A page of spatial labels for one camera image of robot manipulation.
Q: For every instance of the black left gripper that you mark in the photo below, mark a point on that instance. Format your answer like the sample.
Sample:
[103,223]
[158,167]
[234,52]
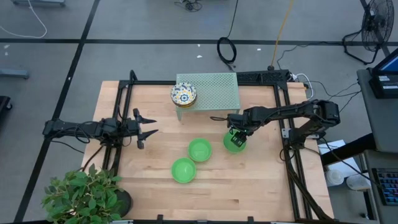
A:
[127,127]

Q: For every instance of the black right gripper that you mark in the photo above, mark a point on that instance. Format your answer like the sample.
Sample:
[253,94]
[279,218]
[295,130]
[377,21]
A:
[241,123]

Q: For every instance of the green plastic mini bowl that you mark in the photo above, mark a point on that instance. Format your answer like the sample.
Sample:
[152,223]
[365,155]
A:
[229,146]
[199,150]
[183,170]

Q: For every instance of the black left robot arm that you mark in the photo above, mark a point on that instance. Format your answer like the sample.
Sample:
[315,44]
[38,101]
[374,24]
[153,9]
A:
[84,129]

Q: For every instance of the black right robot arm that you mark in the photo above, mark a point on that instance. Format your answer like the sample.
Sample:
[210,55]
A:
[280,112]

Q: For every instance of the pale green perforated metal shelf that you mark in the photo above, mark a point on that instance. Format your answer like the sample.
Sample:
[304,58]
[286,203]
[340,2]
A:
[217,91]

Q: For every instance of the black perforated panel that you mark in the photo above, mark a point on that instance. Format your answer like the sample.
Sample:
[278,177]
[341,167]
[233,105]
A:
[261,76]

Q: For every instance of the black plant pot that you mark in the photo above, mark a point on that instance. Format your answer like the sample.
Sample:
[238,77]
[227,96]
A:
[126,203]

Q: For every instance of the green leafy plant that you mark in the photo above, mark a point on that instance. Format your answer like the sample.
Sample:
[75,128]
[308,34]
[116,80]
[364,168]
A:
[84,199]

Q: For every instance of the clear plastic cup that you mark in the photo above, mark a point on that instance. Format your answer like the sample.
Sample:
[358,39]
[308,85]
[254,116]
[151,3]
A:
[357,182]
[334,177]

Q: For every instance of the black diagonal beam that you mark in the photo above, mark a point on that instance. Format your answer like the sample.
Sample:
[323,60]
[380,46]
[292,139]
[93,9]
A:
[342,152]

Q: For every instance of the white paper sheet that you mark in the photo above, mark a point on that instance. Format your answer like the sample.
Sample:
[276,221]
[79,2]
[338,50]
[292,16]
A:
[342,161]

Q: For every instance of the grey keyboard desk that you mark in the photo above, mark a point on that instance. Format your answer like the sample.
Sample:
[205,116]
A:
[371,158]

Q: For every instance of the grey metal foot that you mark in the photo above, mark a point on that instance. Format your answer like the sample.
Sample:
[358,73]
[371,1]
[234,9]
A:
[14,74]

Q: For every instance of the black chair part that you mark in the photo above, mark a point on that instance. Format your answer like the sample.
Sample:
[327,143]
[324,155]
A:
[4,104]

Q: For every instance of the grey side desk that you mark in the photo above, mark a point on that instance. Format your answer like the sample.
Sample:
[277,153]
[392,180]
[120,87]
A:
[382,124]

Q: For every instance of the black labelled box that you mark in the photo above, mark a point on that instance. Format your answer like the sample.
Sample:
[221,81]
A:
[384,90]

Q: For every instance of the black backlit keyboard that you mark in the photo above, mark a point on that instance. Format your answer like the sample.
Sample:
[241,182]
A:
[387,186]

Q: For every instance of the grey cart base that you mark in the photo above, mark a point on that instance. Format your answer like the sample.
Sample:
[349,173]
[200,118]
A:
[37,2]

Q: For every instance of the laptop with blue screen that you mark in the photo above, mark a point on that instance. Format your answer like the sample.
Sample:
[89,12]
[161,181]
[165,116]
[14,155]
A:
[390,65]

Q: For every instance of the black aluminium table frame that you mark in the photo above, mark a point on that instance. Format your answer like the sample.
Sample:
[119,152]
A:
[149,83]

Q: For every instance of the black pedestal fan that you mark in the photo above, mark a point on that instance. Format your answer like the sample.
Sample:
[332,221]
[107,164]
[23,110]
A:
[377,25]

